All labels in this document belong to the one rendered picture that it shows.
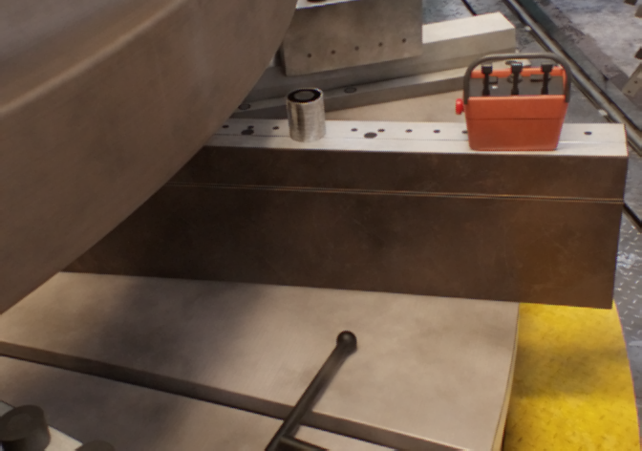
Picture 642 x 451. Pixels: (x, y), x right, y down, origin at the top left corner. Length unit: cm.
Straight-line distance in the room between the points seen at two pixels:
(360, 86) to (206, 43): 141
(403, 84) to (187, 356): 134
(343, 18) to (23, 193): 169
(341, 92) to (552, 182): 120
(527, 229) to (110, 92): 97
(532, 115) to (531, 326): 83
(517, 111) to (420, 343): 53
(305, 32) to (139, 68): 141
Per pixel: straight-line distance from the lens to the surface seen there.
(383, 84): 297
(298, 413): 178
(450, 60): 304
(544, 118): 183
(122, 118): 141
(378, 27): 284
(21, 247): 130
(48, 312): 224
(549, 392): 232
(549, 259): 200
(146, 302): 218
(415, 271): 205
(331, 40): 282
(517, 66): 183
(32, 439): 133
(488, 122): 184
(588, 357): 243
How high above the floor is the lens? 159
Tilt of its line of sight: 32 degrees down
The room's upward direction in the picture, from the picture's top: 6 degrees counter-clockwise
